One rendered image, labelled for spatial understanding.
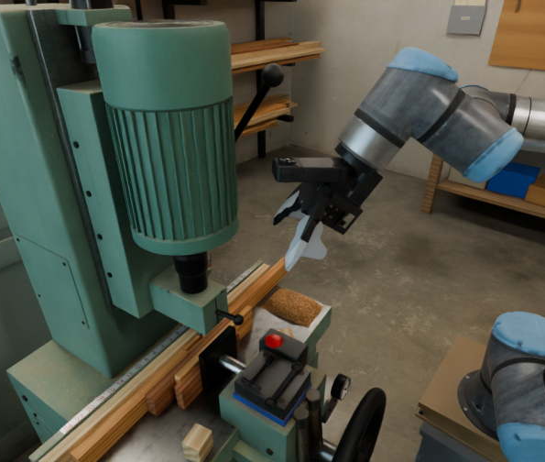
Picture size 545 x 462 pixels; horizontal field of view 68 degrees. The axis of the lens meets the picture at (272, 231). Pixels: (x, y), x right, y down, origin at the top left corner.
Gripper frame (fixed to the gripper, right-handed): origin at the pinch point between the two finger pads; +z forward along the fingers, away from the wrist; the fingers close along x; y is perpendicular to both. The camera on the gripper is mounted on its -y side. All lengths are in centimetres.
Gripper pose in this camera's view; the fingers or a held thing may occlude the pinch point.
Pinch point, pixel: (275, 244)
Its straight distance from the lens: 69.7
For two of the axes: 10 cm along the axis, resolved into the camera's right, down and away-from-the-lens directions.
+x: -1.3, -5.0, 8.6
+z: -5.6, 7.5, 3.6
